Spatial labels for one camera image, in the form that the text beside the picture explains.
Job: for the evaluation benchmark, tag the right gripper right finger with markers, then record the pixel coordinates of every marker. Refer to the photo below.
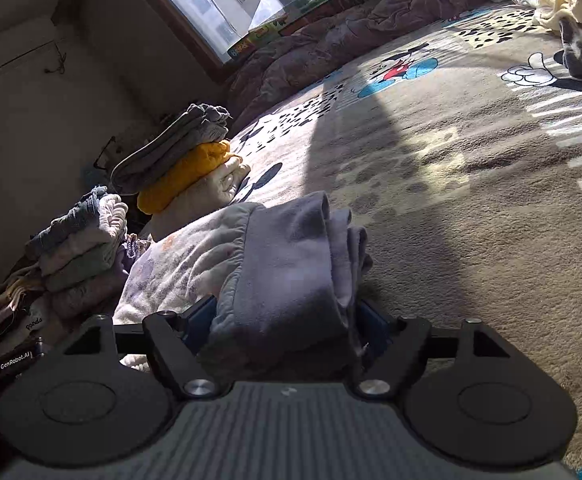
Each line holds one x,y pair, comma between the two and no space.
394,352

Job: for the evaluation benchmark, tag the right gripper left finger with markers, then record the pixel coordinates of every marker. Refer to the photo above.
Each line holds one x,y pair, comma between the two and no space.
173,340

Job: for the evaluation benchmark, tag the white floral purple-cuffed garment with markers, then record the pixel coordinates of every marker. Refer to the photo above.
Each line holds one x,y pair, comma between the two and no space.
285,279

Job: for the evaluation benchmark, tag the folded pastel clothes stack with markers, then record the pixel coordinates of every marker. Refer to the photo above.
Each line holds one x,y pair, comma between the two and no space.
80,260

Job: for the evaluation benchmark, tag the folded yellow garment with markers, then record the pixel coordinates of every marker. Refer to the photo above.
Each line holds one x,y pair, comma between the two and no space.
197,163

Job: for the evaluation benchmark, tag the folded cream garment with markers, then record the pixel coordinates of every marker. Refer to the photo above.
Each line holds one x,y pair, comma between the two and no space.
210,193

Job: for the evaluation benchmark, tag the Mickey Mouse plush blanket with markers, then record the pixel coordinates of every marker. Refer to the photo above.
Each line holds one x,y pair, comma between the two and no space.
459,149

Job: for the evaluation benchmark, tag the folded grey garment on stack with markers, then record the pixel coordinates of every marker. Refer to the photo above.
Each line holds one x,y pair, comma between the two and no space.
199,124

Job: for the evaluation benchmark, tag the purple quilted comforter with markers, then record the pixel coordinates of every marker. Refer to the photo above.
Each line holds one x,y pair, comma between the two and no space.
289,64

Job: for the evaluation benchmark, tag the wall air conditioner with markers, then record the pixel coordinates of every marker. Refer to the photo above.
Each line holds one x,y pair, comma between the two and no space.
24,38

